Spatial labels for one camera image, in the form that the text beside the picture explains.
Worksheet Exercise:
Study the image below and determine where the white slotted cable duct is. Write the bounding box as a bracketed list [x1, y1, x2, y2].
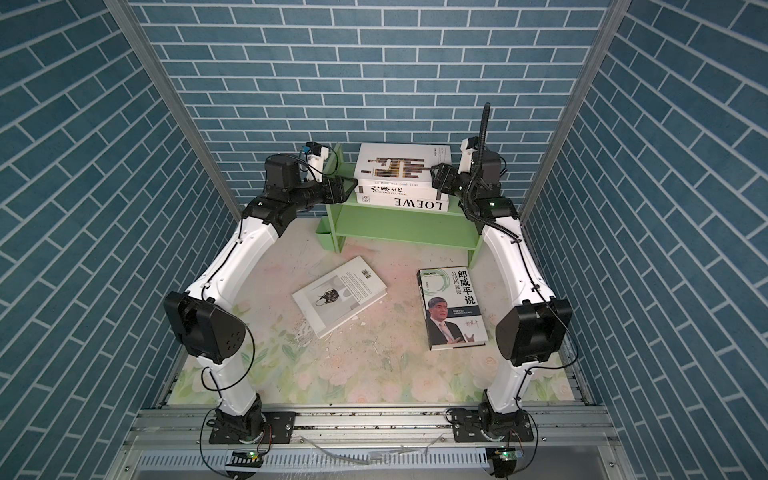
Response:
[138, 447, 490, 473]

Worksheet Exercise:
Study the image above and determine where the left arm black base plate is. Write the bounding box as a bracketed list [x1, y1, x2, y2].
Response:
[206, 409, 296, 446]

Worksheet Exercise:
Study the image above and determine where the left circuit board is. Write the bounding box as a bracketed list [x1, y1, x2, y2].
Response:
[226, 451, 264, 471]

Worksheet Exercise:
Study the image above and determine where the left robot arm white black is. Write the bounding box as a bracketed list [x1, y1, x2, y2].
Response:
[163, 154, 357, 423]

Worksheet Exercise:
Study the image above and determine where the white magazine with handbag photo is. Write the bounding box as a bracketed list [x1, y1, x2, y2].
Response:
[292, 256, 387, 338]

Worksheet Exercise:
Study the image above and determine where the Chinese book with man portrait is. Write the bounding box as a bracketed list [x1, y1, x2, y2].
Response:
[417, 266, 488, 351]

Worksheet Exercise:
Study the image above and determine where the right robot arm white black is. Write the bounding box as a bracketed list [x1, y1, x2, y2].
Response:
[430, 145, 573, 419]

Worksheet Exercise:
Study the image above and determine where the circuit board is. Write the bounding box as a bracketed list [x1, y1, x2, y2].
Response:
[486, 447, 524, 470]
[226, 451, 264, 471]

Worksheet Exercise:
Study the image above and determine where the green two-tier shelf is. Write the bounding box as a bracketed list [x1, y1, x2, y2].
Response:
[316, 144, 482, 264]

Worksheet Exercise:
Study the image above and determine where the white Loewe Foundation book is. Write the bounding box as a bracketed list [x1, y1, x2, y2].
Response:
[356, 193, 450, 212]

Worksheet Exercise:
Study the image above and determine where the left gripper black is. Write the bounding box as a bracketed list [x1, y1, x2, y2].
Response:
[284, 173, 356, 213]

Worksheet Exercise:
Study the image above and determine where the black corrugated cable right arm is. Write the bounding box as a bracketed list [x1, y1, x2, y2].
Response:
[464, 102, 499, 223]

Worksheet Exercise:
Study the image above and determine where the white-backed heritage culture book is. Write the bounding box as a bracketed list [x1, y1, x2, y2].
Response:
[356, 180, 443, 200]

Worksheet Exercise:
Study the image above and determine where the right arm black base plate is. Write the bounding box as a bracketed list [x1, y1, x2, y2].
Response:
[444, 407, 534, 443]

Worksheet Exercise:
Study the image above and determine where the aluminium front rail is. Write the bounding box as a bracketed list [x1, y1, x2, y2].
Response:
[125, 402, 619, 449]

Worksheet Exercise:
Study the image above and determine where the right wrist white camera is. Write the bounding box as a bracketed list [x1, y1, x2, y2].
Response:
[458, 136, 479, 173]

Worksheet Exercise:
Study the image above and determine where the white booklet with brown bars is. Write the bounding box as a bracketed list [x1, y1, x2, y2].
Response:
[354, 143, 451, 187]

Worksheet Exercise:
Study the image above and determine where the right circuit board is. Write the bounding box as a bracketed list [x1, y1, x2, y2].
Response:
[486, 447, 524, 470]

